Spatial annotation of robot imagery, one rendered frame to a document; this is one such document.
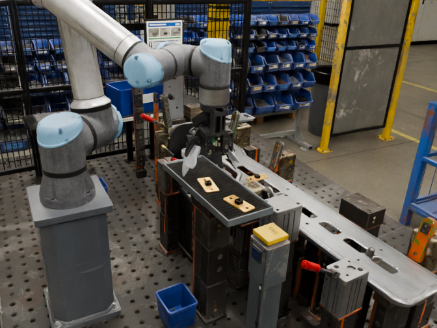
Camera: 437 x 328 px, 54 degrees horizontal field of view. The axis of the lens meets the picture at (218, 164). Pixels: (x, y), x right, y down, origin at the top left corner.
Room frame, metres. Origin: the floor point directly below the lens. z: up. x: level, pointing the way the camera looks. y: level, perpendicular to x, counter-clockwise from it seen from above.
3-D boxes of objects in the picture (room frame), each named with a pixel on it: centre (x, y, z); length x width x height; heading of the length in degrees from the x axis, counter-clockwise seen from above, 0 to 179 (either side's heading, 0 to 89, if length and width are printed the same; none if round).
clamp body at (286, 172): (1.57, -0.26, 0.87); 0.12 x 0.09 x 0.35; 122
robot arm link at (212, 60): (1.03, 0.02, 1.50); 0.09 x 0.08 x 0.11; 66
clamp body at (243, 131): (1.88, -0.10, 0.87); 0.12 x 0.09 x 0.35; 122
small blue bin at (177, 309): (1.01, 0.11, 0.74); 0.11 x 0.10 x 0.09; 32
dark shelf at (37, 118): (2.07, 0.50, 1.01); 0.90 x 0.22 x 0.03; 122
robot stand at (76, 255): (1.06, 0.43, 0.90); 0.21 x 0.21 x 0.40; 28
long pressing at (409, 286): (1.41, -0.16, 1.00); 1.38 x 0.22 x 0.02; 32
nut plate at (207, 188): (1.04, 0.03, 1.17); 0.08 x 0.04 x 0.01; 22
